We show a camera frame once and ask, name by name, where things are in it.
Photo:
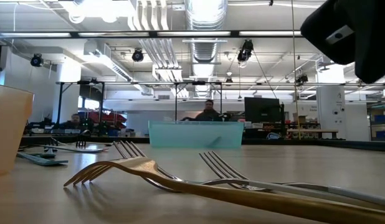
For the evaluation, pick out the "gold fork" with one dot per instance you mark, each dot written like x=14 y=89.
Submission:
x=242 y=199

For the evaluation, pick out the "black background robot arm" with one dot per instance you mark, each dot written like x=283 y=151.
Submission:
x=226 y=117
x=187 y=119

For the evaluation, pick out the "white building column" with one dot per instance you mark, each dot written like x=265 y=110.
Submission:
x=331 y=102

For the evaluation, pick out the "cardboard box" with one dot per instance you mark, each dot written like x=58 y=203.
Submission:
x=300 y=118

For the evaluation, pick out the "blue storage bins shelf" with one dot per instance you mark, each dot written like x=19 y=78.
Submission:
x=382 y=118

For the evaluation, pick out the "black computer monitor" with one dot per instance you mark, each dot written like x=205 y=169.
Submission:
x=262 y=110

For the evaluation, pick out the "cluttered background desk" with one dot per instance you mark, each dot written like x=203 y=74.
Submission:
x=273 y=127

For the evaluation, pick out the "person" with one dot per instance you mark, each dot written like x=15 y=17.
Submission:
x=74 y=123
x=208 y=114

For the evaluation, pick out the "teal plastic bin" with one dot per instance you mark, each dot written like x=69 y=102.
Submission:
x=195 y=135

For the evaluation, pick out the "red storage object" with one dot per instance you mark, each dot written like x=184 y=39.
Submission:
x=113 y=118

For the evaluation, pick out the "cluttered background workbench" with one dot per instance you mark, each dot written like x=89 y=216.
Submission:
x=40 y=132

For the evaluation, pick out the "tan plastic cup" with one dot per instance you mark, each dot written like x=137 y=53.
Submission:
x=8 y=130

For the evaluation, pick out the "black hanging camera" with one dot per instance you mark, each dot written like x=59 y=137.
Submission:
x=302 y=79
x=36 y=60
x=137 y=56
x=245 y=51

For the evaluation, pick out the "silver ventilation duct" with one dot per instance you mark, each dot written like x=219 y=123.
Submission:
x=205 y=49

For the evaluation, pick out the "black overhead frame bar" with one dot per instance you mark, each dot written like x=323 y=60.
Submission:
x=153 y=34

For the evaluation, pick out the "black metal rig frame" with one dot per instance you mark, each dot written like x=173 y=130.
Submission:
x=102 y=99

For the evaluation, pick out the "black table edge rail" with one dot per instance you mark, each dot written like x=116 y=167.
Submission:
x=117 y=140

